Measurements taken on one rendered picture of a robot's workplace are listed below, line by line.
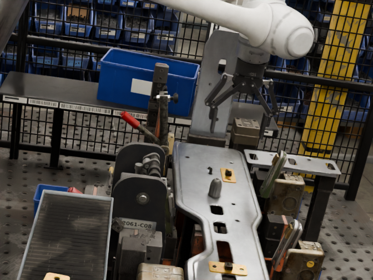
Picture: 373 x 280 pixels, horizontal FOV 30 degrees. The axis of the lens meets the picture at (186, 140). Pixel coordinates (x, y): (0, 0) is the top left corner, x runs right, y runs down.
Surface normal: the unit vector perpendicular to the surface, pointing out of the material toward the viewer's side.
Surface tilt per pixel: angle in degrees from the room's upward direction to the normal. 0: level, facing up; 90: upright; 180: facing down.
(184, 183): 0
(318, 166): 0
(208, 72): 90
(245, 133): 89
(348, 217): 0
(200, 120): 90
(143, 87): 90
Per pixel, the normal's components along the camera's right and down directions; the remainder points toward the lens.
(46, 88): 0.16, -0.91
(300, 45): 0.42, 0.44
